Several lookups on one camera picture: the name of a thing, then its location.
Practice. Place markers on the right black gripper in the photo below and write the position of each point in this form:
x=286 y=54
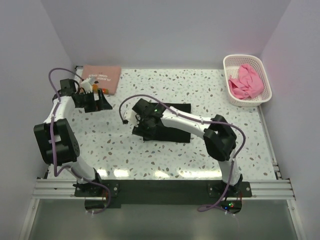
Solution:
x=139 y=130

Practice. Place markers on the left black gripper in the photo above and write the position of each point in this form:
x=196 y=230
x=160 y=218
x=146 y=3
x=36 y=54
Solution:
x=102 y=104

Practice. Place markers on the black t shirt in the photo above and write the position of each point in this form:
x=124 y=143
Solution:
x=163 y=134

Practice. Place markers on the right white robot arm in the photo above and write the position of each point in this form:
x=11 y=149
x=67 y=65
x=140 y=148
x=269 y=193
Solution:
x=166 y=123

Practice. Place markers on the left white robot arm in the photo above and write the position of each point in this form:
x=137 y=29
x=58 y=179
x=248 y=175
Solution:
x=57 y=142

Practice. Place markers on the folded pink printed t shirt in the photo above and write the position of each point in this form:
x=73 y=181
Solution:
x=107 y=77

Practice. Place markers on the white plastic laundry basket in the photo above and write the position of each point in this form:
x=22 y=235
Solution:
x=231 y=64

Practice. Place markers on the pink crumpled t shirt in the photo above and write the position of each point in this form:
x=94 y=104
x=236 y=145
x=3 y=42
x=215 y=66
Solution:
x=247 y=84

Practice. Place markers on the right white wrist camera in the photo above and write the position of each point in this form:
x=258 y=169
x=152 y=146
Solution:
x=131 y=117

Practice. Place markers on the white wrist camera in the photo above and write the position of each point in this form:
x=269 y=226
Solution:
x=131 y=117
x=89 y=85

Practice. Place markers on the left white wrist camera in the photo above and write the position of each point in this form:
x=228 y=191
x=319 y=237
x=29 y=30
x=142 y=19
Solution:
x=89 y=85

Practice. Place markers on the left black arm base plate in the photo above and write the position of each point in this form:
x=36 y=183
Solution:
x=92 y=190

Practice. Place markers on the aluminium front rail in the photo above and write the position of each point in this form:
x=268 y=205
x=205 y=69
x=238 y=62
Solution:
x=261 y=189

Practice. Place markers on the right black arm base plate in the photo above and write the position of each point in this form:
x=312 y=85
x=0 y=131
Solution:
x=216 y=188

